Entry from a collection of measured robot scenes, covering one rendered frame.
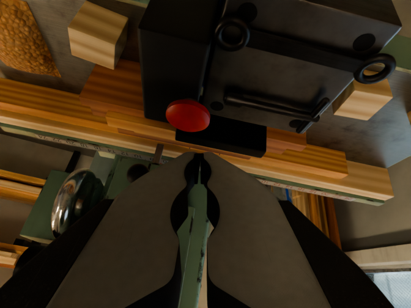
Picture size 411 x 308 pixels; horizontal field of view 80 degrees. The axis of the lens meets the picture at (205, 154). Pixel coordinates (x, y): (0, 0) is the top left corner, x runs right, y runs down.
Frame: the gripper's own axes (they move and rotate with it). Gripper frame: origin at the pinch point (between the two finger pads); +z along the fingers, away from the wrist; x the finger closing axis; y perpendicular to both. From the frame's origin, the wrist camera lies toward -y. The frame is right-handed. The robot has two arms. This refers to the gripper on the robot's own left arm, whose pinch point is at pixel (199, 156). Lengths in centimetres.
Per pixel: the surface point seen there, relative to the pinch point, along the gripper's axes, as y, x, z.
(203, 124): 0.5, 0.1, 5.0
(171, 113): -0.4, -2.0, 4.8
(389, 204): 87, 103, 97
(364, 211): 100, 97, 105
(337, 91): -1.7, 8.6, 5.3
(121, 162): 8.3, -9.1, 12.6
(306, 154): 12.4, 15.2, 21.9
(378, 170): 16.3, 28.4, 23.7
